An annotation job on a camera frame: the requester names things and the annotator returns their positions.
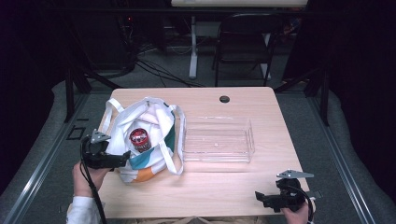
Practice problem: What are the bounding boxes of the clear plastic tray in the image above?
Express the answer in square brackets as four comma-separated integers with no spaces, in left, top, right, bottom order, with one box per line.
[181,116,257,164]

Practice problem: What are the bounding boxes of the black metal stand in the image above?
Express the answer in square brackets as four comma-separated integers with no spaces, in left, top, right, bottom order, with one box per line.
[273,63,332,127]
[63,66,123,124]

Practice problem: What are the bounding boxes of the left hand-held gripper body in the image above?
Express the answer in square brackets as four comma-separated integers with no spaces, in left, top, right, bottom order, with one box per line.
[80,128,123,171]

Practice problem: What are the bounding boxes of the person's right hand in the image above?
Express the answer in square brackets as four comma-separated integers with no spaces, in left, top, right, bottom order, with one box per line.
[280,200,317,224]

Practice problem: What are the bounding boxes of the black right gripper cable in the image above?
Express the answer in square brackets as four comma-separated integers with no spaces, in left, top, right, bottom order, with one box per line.
[289,185,316,224]

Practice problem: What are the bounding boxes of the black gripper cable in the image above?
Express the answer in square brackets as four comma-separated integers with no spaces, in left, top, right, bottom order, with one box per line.
[289,185,316,224]
[79,144,108,224]

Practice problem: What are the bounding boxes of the white background table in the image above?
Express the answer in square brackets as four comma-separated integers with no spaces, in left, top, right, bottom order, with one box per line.
[170,0,310,80]

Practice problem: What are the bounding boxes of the red lidded jar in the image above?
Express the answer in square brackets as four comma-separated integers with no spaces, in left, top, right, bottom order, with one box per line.
[128,127,153,154]

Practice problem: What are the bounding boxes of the black floor cables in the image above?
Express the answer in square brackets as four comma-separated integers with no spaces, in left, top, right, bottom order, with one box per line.
[124,46,206,89]

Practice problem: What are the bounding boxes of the person's left hand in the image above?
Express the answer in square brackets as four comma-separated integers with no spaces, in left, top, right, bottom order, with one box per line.
[71,161,112,199]

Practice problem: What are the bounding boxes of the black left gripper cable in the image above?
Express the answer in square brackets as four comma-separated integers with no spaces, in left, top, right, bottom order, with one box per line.
[79,144,108,224]

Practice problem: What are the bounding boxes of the black folding chair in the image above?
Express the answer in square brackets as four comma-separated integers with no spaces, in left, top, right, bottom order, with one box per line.
[212,12,283,88]

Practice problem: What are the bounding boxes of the white colourful tote bag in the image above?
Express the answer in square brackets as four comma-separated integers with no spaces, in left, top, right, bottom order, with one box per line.
[100,96,187,184]

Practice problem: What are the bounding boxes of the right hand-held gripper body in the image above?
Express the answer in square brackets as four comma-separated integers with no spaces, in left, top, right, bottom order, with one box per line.
[262,169,316,214]

